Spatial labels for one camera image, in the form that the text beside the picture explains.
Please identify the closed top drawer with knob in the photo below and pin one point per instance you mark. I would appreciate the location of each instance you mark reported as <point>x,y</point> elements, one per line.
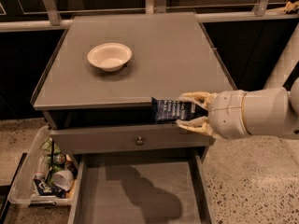
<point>127,138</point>

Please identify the green soda can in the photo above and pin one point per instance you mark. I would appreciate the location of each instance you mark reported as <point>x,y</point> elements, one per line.
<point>56,159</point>

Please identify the clear plastic bin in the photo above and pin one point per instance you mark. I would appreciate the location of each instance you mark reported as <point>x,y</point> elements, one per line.
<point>23,189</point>

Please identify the clear plastic bottle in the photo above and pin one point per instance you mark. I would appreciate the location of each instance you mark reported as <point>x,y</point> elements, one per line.
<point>42,168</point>

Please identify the dark blue snack bag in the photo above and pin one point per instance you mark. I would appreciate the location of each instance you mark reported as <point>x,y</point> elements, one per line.
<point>44,189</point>

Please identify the grey drawer cabinet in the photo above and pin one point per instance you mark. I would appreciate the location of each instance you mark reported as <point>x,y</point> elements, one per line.
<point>170,55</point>

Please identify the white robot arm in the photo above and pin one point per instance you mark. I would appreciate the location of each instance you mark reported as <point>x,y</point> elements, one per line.
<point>249,52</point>

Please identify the open middle drawer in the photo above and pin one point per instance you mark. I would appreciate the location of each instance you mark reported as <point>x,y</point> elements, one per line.
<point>164,186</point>

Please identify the metal railing frame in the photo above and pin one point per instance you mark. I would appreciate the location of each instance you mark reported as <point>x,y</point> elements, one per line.
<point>35,15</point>

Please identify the white paper cup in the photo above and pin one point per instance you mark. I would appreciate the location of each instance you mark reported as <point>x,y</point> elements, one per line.
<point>63,179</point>

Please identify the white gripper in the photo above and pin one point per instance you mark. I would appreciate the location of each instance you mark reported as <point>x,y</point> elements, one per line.
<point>226,113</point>

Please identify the green chip bag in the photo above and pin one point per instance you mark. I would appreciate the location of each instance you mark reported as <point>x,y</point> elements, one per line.
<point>50,146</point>

